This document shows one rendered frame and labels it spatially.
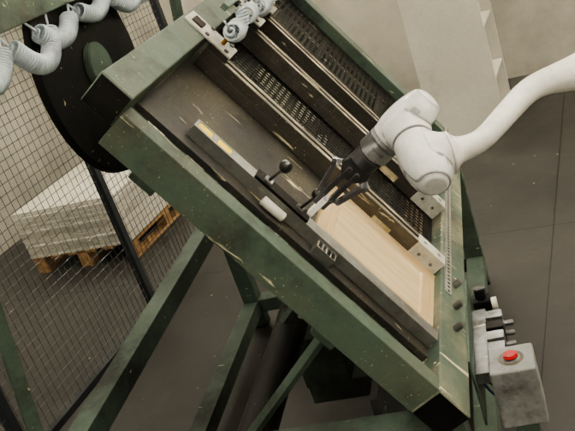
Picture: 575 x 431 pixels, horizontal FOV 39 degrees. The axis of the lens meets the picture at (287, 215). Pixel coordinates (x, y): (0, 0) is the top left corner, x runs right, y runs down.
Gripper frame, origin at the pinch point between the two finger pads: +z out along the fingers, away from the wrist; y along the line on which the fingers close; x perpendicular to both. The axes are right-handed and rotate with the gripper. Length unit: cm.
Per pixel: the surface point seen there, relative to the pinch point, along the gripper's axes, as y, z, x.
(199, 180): -28.2, 10.3, -14.1
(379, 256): 32.6, 14.0, 33.6
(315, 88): -13, 9, 100
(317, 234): 8.2, 11.8, 10.7
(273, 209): -6.4, 13.3, 7.3
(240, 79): -37, 9, 53
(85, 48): -85, 50, 81
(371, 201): 22, 9, 53
